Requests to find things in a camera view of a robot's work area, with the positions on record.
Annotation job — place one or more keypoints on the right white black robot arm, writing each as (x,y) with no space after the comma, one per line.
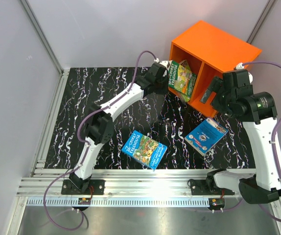
(264,186)

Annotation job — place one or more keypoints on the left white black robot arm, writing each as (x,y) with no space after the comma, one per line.
(98,127)

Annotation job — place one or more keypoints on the dark green 104-Storey Treehouse book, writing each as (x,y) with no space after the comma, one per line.
(181,85)

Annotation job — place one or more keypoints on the orange two-compartment shelf box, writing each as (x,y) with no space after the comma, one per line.
(209,52)

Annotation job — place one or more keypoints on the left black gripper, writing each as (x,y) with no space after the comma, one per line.
(165,78)

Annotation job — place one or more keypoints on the right aluminium corner post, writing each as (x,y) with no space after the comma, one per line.
(261,20)

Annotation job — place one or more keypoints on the white slotted cable duct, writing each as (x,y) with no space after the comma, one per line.
(119,202)

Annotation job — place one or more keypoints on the blue 26-Storey Treehouse book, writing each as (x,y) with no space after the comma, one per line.
(144,150)

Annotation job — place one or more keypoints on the lime green 65-Storey Treehouse book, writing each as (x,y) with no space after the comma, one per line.
(184,70)

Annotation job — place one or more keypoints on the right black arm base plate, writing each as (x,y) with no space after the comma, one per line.
(200,187)

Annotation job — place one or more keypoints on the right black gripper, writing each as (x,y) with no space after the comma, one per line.
(216,85)

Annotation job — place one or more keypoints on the left aluminium corner post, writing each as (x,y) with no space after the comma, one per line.
(37,27)

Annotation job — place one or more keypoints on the aluminium front rail frame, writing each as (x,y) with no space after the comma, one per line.
(236,219)

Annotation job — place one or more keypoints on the blue red-edged book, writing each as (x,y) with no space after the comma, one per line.
(205,136)

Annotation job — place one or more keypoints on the black marble pattern mat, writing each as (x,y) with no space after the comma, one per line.
(164,118)

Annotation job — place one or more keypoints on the aluminium corner post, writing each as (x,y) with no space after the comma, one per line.
(37,27)
(261,20)

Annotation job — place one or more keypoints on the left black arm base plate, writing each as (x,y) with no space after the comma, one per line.
(97,186)

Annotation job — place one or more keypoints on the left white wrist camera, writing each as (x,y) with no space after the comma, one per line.
(164,63)

